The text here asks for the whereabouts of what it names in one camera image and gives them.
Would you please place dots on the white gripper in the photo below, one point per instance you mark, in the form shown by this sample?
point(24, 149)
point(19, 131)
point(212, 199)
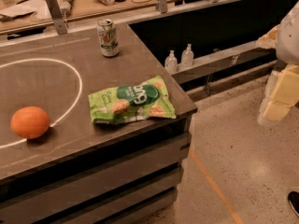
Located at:
point(289, 37)

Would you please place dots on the green 7up soda can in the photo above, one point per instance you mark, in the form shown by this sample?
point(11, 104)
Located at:
point(108, 40)

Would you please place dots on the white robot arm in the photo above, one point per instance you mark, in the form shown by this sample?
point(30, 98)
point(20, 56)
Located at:
point(287, 44)

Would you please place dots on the green rice chip bag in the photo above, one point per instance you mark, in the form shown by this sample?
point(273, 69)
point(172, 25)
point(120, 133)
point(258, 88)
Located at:
point(125, 104)

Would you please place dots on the right clear sanitizer bottle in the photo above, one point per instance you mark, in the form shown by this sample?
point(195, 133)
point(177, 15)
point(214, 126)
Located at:
point(187, 56)

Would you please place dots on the clear sanitizer bottle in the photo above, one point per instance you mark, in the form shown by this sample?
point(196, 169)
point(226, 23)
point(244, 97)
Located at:
point(171, 62)
point(187, 56)

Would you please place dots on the black sneaker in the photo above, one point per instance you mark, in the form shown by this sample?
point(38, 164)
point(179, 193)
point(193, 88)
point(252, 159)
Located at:
point(293, 198)

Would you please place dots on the left clear sanitizer bottle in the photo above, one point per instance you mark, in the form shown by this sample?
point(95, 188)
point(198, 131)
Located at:
point(171, 62)

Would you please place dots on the orange fruit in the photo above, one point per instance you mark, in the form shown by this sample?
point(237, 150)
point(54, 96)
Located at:
point(30, 122)

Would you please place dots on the white paper sheets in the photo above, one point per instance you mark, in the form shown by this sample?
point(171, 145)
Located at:
point(36, 9)

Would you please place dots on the left metal bracket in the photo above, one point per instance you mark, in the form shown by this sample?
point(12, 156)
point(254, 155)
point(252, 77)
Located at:
point(56, 16)

